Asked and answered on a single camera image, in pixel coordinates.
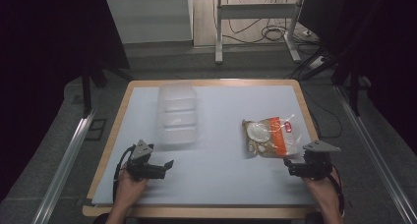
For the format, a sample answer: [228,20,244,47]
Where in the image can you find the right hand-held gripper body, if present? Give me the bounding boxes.
[302,140,342,182]

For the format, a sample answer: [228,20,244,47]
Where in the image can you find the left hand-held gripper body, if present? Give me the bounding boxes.
[126,139,167,182]

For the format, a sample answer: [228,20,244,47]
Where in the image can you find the person's right hand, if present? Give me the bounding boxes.
[302,171,340,207]

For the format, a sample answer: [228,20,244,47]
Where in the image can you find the person's left hand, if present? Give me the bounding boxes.
[113,166,149,209]

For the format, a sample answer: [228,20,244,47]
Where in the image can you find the clear orange snack bag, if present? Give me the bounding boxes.
[241,113,303,160]

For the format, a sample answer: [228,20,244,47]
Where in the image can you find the white table mat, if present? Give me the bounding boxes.
[90,84,319,207]

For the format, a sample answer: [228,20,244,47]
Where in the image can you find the black floor outlet cover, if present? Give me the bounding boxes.
[85,118,108,141]

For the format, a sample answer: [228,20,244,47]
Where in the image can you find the clear plastic storage container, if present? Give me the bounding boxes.
[155,82,201,145]

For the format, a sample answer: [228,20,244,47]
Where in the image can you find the black metal stand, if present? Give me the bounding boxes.
[329,51,372,118]
[81,65,132,119]

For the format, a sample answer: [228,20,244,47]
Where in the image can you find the white power strip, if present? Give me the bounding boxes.
[309,55,329,70]

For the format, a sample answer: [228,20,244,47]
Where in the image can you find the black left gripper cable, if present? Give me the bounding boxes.
[112,144,137,206]

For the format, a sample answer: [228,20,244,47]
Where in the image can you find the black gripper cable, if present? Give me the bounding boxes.
[112,144,137,206]
[329,164,346,218]

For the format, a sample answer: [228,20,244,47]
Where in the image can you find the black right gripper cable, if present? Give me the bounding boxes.
[329,164,346,218]

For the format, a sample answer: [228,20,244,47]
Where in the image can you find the aluminium floor rail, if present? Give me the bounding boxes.
[31,108,96,224]
[333,84,417,224]

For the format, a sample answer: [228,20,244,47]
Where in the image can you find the black floor cables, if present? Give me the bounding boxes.
[212,0,343,140]

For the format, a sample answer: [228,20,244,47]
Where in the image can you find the white metal desk frame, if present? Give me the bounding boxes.
[213,0,308,66]

